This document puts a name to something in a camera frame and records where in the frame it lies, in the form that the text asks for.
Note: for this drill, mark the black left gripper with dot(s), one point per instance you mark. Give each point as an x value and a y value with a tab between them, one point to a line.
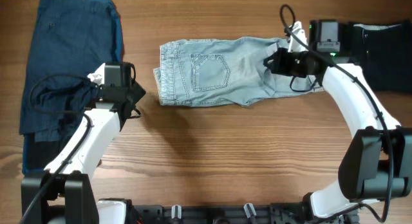
135	93

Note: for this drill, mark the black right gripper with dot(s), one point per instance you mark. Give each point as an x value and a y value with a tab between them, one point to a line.
279	62

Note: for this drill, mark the light blue denim shorts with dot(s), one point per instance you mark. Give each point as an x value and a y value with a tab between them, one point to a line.
213	72

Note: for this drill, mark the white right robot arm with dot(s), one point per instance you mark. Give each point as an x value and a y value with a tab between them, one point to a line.
377	164

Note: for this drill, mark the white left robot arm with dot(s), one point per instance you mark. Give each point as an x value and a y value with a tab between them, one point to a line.
62	193

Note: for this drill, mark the dark blue folded garment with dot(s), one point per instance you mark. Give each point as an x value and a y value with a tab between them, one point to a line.
71	39

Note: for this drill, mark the black folded garment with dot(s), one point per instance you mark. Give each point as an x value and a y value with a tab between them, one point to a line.
384	54

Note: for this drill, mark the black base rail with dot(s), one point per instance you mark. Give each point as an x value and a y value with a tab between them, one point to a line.
275	213

